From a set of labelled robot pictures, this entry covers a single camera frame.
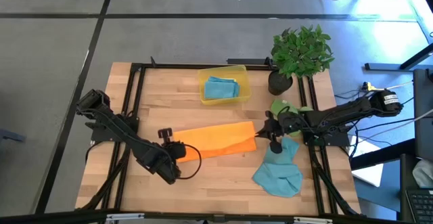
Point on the dark grey monitor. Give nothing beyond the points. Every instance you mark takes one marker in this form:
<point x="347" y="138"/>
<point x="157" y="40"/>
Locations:
<point x="423" y="115"/>

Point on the dark grey floor object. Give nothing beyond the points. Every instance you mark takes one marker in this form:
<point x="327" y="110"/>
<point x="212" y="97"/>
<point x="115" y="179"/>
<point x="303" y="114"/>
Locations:
<point x="10" y="136"/>

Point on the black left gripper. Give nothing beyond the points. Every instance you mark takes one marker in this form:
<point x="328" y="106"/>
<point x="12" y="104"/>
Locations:
<point x="176" y="151"/>

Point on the crumpled teal microfiber towel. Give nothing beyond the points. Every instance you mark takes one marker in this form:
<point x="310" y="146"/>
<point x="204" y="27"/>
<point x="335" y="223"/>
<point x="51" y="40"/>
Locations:
<point x="277" y="176"/>

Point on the black aluminium table frame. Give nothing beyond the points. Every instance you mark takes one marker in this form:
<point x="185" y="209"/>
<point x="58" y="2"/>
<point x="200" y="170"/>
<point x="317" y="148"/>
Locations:
<point x="169" y="65"/>

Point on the white box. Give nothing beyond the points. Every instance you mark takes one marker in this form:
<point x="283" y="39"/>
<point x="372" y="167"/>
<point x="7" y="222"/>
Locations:
<point x="368" y="173"/>

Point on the green microfiber towel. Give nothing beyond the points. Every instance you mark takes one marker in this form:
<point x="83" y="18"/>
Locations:
<point x="279" y="107"/>

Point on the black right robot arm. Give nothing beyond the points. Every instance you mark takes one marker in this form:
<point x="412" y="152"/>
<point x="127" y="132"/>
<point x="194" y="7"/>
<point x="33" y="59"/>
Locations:
<point x="338" y="115"/>

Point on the orange microfiber towel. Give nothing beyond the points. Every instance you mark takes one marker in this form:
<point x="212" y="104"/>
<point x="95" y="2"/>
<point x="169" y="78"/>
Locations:
<point x="216" y="139"/>

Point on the black side desk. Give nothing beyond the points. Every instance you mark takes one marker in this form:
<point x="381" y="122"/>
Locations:
<point x="404" y="183"/>

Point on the large teal microfiber towel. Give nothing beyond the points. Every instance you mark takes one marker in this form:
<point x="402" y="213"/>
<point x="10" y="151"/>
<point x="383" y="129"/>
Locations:
<point x="221" y="88"/>

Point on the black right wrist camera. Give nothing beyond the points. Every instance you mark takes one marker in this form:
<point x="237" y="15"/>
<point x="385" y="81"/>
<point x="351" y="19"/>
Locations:
<point x="276" y="147"/>

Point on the yellow translucent plastic bin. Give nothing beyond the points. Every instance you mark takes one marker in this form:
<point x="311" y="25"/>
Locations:
<point x="245" y="95"/>

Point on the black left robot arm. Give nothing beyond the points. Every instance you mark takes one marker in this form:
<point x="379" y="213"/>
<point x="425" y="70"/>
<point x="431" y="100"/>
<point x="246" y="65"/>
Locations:
<point x="128" y="139"/>

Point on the black keyboard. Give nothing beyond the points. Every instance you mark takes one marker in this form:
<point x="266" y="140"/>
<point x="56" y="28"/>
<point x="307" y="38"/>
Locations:
<point x="421" y="203"/>

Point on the green plant in black pot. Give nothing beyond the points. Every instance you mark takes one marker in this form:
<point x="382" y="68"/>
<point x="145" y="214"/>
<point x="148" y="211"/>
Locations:
<point x="301" y="55"/>

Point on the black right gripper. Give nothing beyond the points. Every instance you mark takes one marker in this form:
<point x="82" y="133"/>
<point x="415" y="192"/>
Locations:
<point x="279" y="126"/>

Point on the black desk leg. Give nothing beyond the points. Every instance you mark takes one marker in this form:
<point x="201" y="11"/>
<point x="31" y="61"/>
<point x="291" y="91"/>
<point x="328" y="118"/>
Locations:
<point x="382" y="66"/>

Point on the black rail with silver brackets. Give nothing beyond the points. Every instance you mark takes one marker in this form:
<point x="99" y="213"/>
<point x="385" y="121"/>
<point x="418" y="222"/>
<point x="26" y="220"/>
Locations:
<point x="216" y="218"/>

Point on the pale grey cloth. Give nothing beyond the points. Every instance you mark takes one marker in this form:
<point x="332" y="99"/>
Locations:
<point x="424" y="173"/>

